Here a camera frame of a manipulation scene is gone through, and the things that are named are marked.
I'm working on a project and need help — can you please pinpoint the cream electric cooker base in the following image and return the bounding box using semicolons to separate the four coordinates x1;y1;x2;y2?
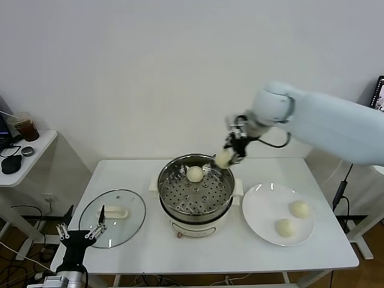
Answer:
148;176;244;240

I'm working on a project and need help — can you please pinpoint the plastic iced coffee cup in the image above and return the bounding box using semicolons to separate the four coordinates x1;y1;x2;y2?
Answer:
7;112;40;142

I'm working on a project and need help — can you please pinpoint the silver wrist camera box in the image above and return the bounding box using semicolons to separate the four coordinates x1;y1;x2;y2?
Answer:
229;115;250;139
43;275;70;288

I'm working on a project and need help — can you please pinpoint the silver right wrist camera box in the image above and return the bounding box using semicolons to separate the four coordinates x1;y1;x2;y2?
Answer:
229;115;250;139

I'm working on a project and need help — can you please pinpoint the white round plate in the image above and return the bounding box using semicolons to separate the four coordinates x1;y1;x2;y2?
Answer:
241;183;316;247

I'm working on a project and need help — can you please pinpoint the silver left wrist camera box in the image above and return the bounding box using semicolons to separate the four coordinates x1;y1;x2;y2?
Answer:
43;275;70;288

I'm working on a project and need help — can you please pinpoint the dark laptop with purple screen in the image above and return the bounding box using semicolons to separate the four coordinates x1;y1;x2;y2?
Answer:
0;93;19;148

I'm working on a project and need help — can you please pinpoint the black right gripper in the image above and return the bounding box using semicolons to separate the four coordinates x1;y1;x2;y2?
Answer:
222;134;259;165

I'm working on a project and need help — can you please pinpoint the perforated steel steamer basket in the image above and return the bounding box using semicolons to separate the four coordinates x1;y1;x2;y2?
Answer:
157;154;236;221

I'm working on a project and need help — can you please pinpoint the black laptop showing camera views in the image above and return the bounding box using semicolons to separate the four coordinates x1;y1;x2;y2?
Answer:
368;75;384;113

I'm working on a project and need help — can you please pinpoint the thin black desk cable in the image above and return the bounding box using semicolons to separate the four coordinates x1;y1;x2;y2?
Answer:
0;143;22;158

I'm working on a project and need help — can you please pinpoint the black cable with adapter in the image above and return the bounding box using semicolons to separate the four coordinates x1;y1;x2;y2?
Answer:
332;163;355;235

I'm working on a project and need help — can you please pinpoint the white side desk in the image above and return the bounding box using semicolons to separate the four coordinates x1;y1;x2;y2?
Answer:
0;129;59;260
335;163;384;261

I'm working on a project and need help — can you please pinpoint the white steamed baozi bun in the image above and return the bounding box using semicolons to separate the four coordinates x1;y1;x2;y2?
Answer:
215;151;233;169
288;200;310;219
186;166;203;183
275;218;296;239

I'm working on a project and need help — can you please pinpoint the glass lid with cream handle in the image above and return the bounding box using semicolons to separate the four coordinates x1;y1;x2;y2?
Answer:
79;188;147;249

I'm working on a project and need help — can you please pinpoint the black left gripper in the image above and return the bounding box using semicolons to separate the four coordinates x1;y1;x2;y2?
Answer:
56;205;107;267

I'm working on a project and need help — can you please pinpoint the black computer mouse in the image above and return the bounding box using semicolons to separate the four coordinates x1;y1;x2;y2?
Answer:
1;154;23;174

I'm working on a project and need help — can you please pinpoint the black floor cable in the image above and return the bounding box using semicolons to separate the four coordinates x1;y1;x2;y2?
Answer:
11;205;48;250

